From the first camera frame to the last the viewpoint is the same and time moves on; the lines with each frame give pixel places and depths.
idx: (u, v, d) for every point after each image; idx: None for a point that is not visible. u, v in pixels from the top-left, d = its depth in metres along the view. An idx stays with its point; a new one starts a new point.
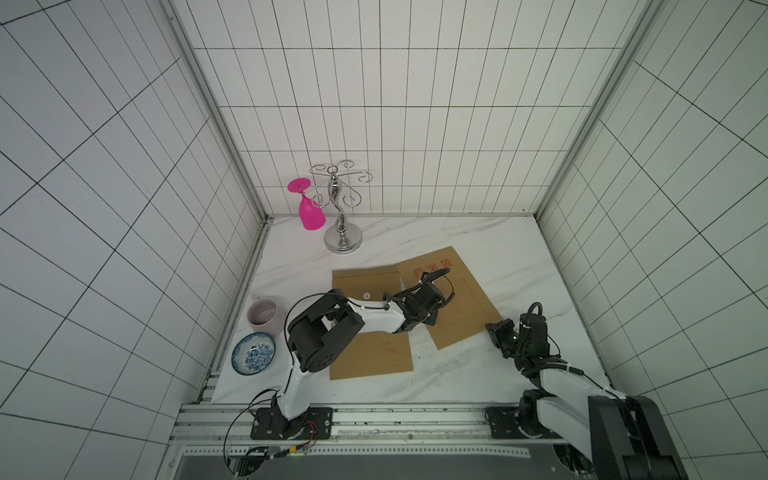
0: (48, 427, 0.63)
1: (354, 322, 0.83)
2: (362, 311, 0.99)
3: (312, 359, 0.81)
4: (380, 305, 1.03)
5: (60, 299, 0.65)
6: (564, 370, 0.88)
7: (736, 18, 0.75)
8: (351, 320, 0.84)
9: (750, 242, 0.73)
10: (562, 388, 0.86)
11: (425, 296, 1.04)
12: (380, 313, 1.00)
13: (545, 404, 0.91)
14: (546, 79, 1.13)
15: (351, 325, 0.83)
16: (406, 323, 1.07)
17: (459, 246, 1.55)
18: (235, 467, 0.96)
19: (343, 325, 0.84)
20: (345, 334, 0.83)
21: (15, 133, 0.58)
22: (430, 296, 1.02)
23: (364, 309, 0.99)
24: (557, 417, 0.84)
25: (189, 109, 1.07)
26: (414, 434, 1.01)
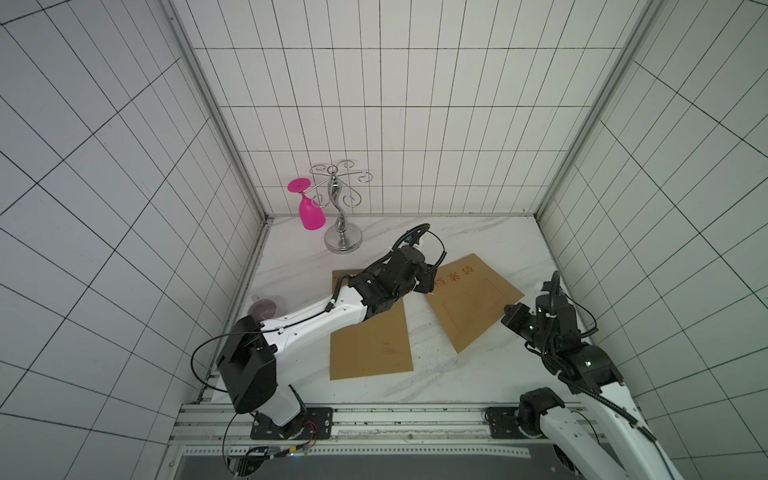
0: (47, 428, 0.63)
1: (263, 362, 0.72)
2: (282, 337, 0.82)
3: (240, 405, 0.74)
4: (319, 310, 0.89)
5: (59, 299, 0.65)
6: (631, 427, 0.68)
7: (736, 18, 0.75)
8: (260, 360, 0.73)
9: (750, 242, 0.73)
10: (615, 441, 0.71)
11: (396, 267, 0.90)
12: (315, 324, 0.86)
13: (555, 425, 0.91)
14: (546, 78, 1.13)
15: (260, 367, 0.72)
16: (376, 302, 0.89)
17: (475, 251, 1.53)
18: (235, 468, 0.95)
19: (253, 367, 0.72)
20: (261, 374, 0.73)
21: (16, 133, 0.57)
22: (403, 265, 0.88)
23: (283, 332, 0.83)
24: (564, 439, 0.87)
25: (189, 109, 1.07)
26: (414, 435, 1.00)
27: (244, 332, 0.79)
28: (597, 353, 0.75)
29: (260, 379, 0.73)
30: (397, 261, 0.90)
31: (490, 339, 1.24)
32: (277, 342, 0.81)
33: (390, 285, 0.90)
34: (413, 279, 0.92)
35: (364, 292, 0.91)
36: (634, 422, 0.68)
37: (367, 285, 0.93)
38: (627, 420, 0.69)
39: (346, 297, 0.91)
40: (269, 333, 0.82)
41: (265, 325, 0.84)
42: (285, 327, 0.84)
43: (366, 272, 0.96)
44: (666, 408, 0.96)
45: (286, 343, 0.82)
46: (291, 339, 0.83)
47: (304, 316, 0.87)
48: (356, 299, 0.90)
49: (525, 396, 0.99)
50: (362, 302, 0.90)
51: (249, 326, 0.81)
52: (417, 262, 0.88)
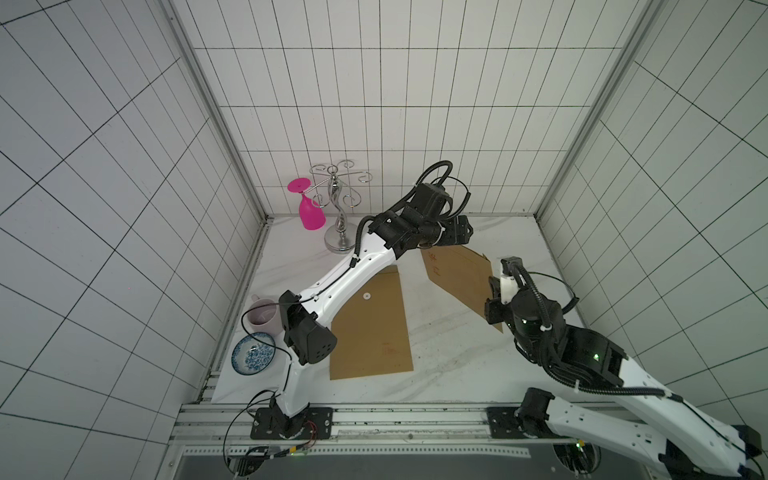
0: (47, 428, 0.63)
1: (310, 329, 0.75)
2: (316, 304, 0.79)
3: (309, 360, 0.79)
4: (347, 266, 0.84)
5: (60, 299, 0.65)
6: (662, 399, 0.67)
7: (737, 18, 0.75)
8: (307, 327, 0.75)
9: (750, 242, 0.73)
10: (648, 416, 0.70)
11: (425, 202, 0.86)
12: (346, 280, 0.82)
13: (561, 420, 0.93)
14: (546, 79, 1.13)
15: (308, 333, 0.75)
16: (403, 239, 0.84)
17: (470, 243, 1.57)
18: (235, 468, 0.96)
19: (303, 334, 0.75)
20: (312, 336, 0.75)
21: (16, 133, 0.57)
22: (432, 200, 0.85)
23: (316, 299, 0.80)
24: (579, 430, 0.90)
25: (189, 109, 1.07)
26: (414, 435, 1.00)
27: (287, 307, 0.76)
28: (592, 336, 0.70)
29: (313, 340, 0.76)
30: (425, 196, 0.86)
31: (490, 339, 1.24)
32: (316, 308, 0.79)
33: (416, 222, 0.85)
34: (437, 221, 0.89)
35: (387, 232, 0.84)
36: (664, 396, 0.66)
37: (389, 224, 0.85)
38: (656, 396, 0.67)
39: (370, 246, 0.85)
40: (306, 301, 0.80)
41: (301, 295, 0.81)
42: (319, 292, 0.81)
43: (388, 211, 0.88)
44: None
45: (324, 307, 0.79)
46: (327, 302, 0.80)
47: (334, 277, 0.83)
48: (380, 245, 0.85)
49: (522, 408, 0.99)
50: (386, 245, 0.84)
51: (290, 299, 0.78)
52: (446, 197, 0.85)
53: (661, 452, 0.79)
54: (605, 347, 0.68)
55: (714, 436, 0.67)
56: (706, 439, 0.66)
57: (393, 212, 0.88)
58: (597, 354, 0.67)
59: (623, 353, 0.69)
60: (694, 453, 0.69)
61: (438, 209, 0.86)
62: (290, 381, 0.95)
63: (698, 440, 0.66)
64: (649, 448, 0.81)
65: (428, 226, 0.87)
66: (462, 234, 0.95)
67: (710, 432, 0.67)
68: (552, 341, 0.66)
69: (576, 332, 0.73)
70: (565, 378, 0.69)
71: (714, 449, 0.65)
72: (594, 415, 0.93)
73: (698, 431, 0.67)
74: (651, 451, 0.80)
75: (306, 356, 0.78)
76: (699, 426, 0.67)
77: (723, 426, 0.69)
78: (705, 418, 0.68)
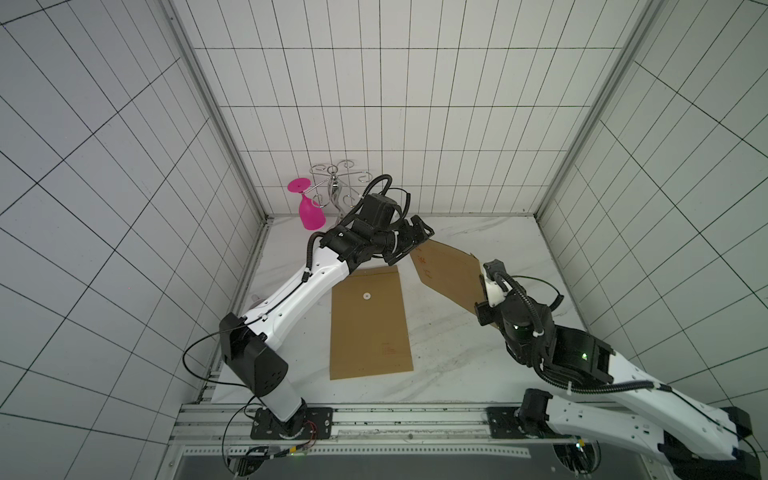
0: (47, 428, 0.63)
1: (256, 353, 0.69)
2: (265, 325, 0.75)
3: (259, 389, 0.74)
4: (299, 284, 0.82)
5: (60, 299, 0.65)
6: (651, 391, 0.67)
7: (736, 18, 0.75)
8: (253, 351, 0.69)
9: (750, 242, 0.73)
10: (640, 409, 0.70)
11: (372, 215, 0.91)
12: (297, 297, 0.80)
13: (561, 420, 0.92)
14: (546, 79, 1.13)
15: (256, 357, 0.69)
16: (357, 251, 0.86)
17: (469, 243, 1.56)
18: (235, 468, 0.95)
19: (250, 358, 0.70)
20: (261, 360, 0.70)
21: (17, 133, 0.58)
22: (378, 211, 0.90)
23: (264, 321, 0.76)
24: (579, 428, 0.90)
25: (189, 109, 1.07)
26: (414, 435, 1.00)
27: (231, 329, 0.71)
28: (579, 335, 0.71)
29: (262, 365, 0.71)
30: (373, 208, 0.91)
31: (490, 339, 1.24)
32: (264, 330, 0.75)
33: (368, 234, 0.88)
34: (388, 230, 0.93)
35: (340, 246, 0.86)
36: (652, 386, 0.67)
37: (341, 238, 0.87)
38: (645, 388, 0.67)
39: (322, 261, 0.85)
40: (255, 322, 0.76)
41: (247, 317, 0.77)
42: (267, 312, 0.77)
43: (338, 226, 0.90)
44: None
45: (272, 329, 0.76)
46: (277, 321, 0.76)
47: (283, 295, 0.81)
48: (332, 259, 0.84)
49: (524, 410, 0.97)
50: (339, 259, 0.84)
51: (233, 322, 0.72)
52: (393, 205, 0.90)
53: (660, 442, 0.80)
54: (592, 345, 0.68)
55: (707, 423, 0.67)
56: (699, 426, 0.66)
57: (344, 226, 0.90)
58: (585, 353, 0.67)
59: (610, 350, 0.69)
60: (689, 441, 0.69)
61: (384, 218, 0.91)
62: (267, 398, 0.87)
63: (693, 429, 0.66)
64: (648, 439, 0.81)
65: (381, 235, 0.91)
66: (420, 232, 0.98)
67: (702, 418, 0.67)
68: (543, 345, 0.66)
69: (563, 330, 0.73)
70: (559, 380, 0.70)
71: (708, 435, 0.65)
72: (593, 410, 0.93)
73: (691, 419, 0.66)
74: (650, 442, 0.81)
75: (251, 384, 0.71)
76: (691, 414, 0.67)
77: (714, 412, 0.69)
78: (694, 405, 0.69)
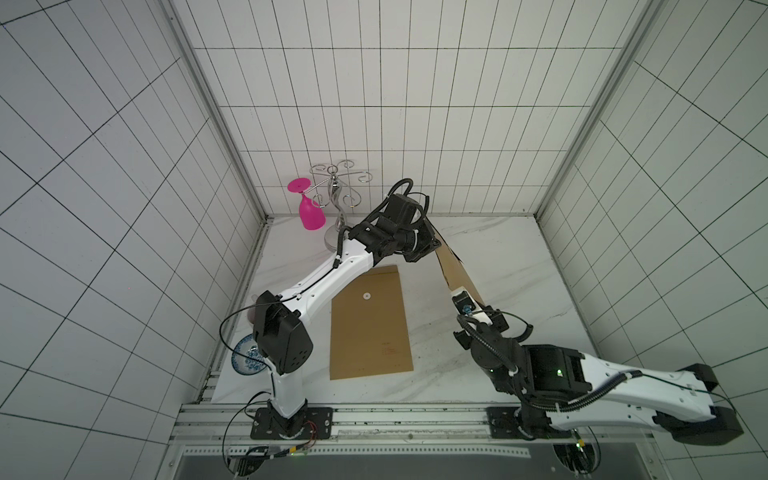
0: (48, 427, 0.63)
1: (292, 327, 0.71)
2: (302, 303, 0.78)
3: (285, 364, 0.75)
4: (330, 267, 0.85)
5: (60, 299, 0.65)
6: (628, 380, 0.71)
7: (736, 19, 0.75)
8: (289, 325, 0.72)
9: (750, 242, 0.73)
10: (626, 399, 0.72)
11: (396, 211, 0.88)
12: (332, 277, 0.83)
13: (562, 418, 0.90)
14: (546, 78, 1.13)
15: (292, 331, 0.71)
16: (381, 248, 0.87)
17: (469, 243, 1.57)
18: (235, 468, 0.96)
19: (285, 332, 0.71)
20: (292, 337, 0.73)
21: (16, 133, 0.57)
22: (402, 210, 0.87)
23: (300, 298, 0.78)
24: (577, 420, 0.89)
25: (189, 109, 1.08)
26: (414, 435, 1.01)
27: (267, 303, 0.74)
28: (549, 352, 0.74)
29: (293, 340, 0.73)
30: (397, 206, 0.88)
31: None
32: (299, 306, 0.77)
33: (391, 231, 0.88)
34: (410, 228, 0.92)
35: (366, 239, 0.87)
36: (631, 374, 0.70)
37: (368, 233, 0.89)
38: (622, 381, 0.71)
39: (351, 250, 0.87)
40: (289, 300, 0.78)
41: (282, 296, 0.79)
42: (301, 292, 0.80)
43: (363, 221, 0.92)
44: None
45: (306, 306, 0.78)
46: (310, 301, 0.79)
47: (316, 278, 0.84)
48: (360, 249, 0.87)
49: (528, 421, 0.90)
50: (367, 250, 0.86)
51: (269, 297, 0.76)
52: (415, 204, 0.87)
53: (655, 414, 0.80)
54: (563, 359, 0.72)
55: (682, 392, 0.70)
56: (676, 398, 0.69)
57: (370, 222, 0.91)
58: (560, 369, 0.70)
59: (579, 356, 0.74)
60: (675, 414, 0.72)
61: (411, 216, 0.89)
62: (277, 388, 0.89)
63: (674, 403, 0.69)
64: (644, 414, 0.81)
65: (402, 233, 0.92)
66: (427, 241, 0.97)
67: (677, 390, 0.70)
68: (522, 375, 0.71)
69: (534, 348, 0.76)
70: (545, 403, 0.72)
71: (687, 403, 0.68)
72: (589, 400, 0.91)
73: (668, 394, 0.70)
74: (645, 416, 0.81)
75: (282, 356, 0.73)
76: (666, 388, 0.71)
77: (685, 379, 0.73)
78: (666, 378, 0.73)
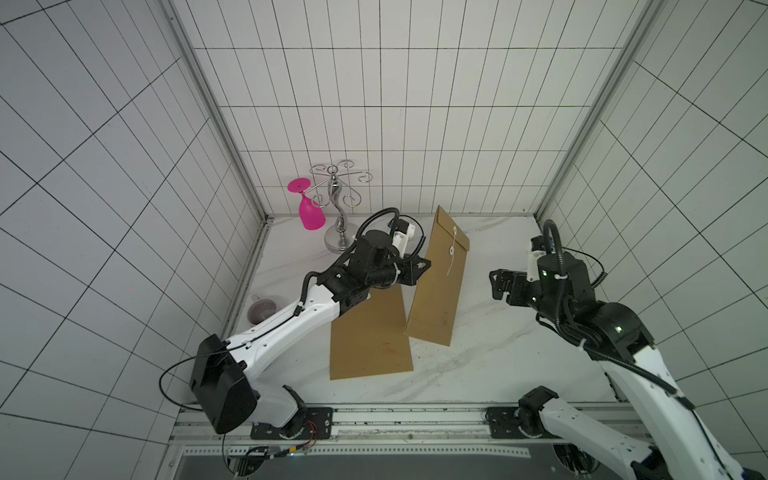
0: (48, 427, 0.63)
1: (233, 381, 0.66)
2: (247, 352, 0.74)
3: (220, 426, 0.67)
4: (290, 312, 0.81)
5: (59, 299, 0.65)
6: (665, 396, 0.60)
7: (736, 19, 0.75)
8: (229, 380, 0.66)
9: (751, 242, 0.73)
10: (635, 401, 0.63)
11: (363, 256, 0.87)
12: (289, 326, 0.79)
13: (554, 416, 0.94)
14: (546, 78, 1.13)
15: (231, 385, 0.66)
16: (350, 295, 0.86)
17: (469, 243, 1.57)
18: (235, 468, 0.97)
19: (223, 388, 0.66)
20: (233, 395, 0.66)
21: (16, 134, 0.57)
22: (370, 253, 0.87)
23: (248, 346, 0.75)
24: (566, 427, 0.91)
25: (189, 109, 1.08)
26: (414, 434, 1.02)
27: (214, 352, 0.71)
28: (621, 311, 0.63)
29: (235, 400, 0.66)
30: (363, 250, 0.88)
31: (490, 339, 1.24)
32: (246, 357, 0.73)
33: (362, 276, 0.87)
34: (384, 267, 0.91)
35: (335, 286, 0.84)
36: (673, 392, 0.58)
37: (337, 279, 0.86)
38: (664, 392, 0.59)
39: (317, 296, 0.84)
40: (236, 350, 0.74)
41: (231, 343, 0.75)
42: (252, 340, 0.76)
43: (333, 266, 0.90)
44: None
45: (254, 358, 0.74)
46: (260, 352, 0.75)
47: (272, 325, 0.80)
48: (326, 296, 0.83)
49: (522, 399, 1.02)
50: (334, 298, 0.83)
51: (214, 345, 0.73)
52: (382, 246, 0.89)
53: (635, 460, 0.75)
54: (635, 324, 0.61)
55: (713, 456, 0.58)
56: (697, 454, 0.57)
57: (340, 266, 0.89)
58: (621, 326, 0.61)
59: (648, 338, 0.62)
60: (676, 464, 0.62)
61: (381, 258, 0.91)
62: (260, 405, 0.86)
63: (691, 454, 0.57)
64: (625, 454, 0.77)
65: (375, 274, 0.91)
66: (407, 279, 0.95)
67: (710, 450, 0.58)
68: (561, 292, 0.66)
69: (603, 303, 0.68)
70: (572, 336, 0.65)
71: (705, 467, 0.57)
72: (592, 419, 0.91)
73: (695, 444, 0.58)
74: (626, 457, 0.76)
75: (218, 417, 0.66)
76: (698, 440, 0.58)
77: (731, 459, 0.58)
78: (713, 441, 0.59)
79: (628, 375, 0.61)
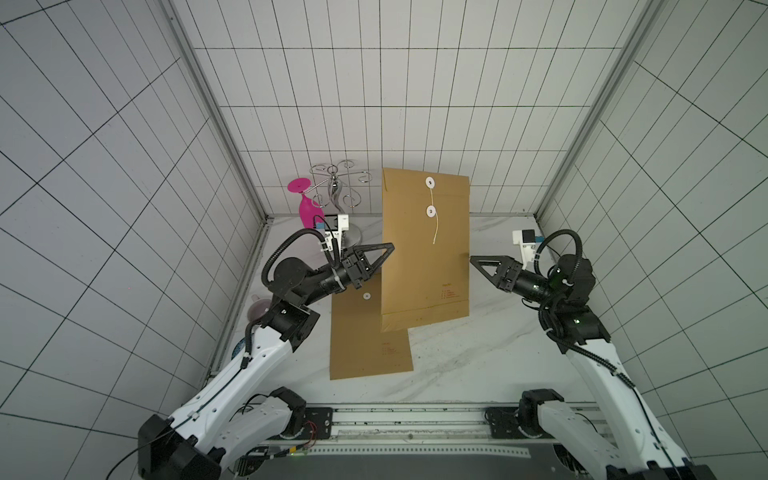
0: (48, 427, 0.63)
1: (185, 460, 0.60)
2: (195, 425, 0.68)
3: None
4: (235, 364, 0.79)
5: (59, 298, 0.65)
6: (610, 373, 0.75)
7: (736, 19, 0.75)
8: (180, 461, 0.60)
9: (751, 242, 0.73)
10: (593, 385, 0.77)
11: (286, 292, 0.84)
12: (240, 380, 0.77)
13: (552, 410, 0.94)
14: (546, 78, 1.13)
15: (185, 466, 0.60)
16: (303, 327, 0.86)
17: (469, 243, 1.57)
18: (235, 468, 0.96)
19: (174, 469, 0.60)
20: (188, 475, 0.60)
21: (16, 133, 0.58)
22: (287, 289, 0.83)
23: (194, 417, 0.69)
24: (559, 423, 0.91)
25: (189, 110, 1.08)
26: (414, 435, 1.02)
27: (155, 437, 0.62)
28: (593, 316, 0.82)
29: (191, 478, 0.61)
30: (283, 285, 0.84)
31: (490, 339, 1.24)
32: (195, 430, 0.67)
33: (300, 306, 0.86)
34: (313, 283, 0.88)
35: (281, 325, 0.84)
36: (614, 370, 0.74)
37: (280, 316, 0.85)
38: (608, 370, 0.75)
39: (263, 342, 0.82)
40: (183, 424, 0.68)
41: (174, 418, 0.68)
42: (199, 409, 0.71)
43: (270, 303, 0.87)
44: (665, 408, 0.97)
45: (204, 427, 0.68)
46: (211, 418, 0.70)
47: (219, 385, 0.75)
48: (274, 338, 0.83)
49: (524, 392, 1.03)
50: (281, 339, 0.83)
51: (156, 426, 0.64)
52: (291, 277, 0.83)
53: (612, 465, 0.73)
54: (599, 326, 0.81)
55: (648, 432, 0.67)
56: (633, 425, 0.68)
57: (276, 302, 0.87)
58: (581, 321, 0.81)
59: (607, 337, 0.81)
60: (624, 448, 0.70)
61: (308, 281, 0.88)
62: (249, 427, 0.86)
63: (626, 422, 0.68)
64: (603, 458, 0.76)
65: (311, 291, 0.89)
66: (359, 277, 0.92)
67: (646, 426, 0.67)
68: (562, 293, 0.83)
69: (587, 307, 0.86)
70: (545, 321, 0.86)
71: (637, 436, 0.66)
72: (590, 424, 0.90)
73: (631, 417, 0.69)
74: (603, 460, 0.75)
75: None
76: (638, 416, 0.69)
77: (675, 445, 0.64)
78: (655, 424, 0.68)
79: (582, 358, 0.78)
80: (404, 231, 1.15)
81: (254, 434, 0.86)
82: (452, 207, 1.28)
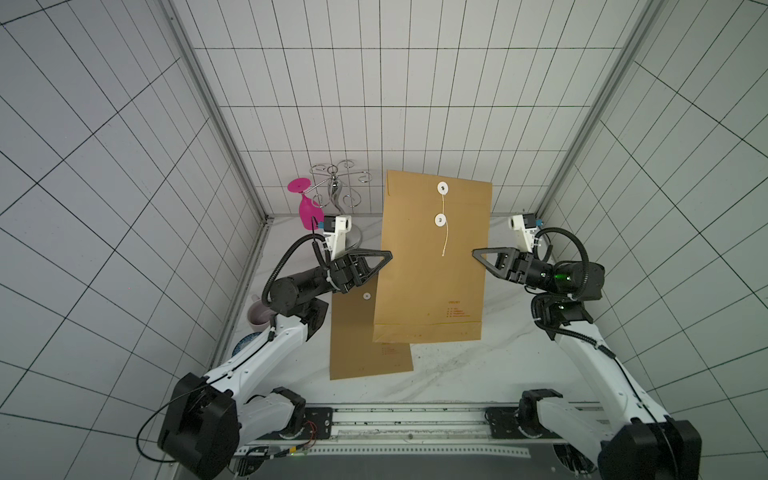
0: (48, 426, 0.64)
1: (221, 410, 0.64)
2: (229, 382, 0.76)
3: (209, 463, 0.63)
4: (263, 339, 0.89)
5: (59, 298, 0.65)
6: (593, 347, 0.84)
7: (735, 19, 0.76)
8: (218, 409, 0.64)
9: (751, 242, 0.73)
10: (581, 360, 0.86)
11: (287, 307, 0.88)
12: (269, 349, 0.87)
13: (550, 404, 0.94)
14: (546, 79, 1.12)
15: (221, 415, 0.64)
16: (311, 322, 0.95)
17: None
18: (235, 468, 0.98)
19: (211, 417, 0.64)
20: (223, 425, 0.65)
21: (16, 134, 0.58)
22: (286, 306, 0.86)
23: (229, 375, 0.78)
24: (561, 419, 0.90)
25: (189, 109, 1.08)
26: (414, 434, 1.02)
27: (191, 390, 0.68)
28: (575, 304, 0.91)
29: (223, 428, 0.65)
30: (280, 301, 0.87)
31: (490, 339, 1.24)
32: (230, 385, 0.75)
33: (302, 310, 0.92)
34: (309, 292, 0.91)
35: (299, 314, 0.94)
36: (596, 343, 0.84)
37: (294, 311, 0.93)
38: (590, 345, 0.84)
39: (286, 322, 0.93)
40: (218, 381, 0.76)
41: (210, 376, 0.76)
42: (233, 369, 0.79)
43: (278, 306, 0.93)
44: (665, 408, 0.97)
45: (239, 384, 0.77)
46: (244, 378, 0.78)
47: (248, 354, 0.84)
48: (296, 321, 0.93)
49: (524, 392, 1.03)
50: (303, 321, 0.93)
51: (192, 382, 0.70)
52: (289, 298, 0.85)
53: (604, 440, 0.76)
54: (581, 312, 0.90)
55: (631, 395, 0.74)
56: (617, 388, 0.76)
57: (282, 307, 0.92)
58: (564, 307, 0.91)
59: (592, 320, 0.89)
60: (611, 413, 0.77)
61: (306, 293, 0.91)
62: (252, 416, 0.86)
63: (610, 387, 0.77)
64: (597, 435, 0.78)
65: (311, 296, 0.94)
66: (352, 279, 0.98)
67: (629, 390, 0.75)
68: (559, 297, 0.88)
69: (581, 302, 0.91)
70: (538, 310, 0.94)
71: (621, 398, 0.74)
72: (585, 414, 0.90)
73: (614, 382, 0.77)
74: (596, 439, 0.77)
75: (202, 455, 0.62)
76: (621, 382, 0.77)
77: (656, 404, 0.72)
78: (637, 389, 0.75)
79: (569, 339, 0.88)
80: (407, 240, 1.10)
81: (252, 432, 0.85)
82: (464, 217, 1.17)
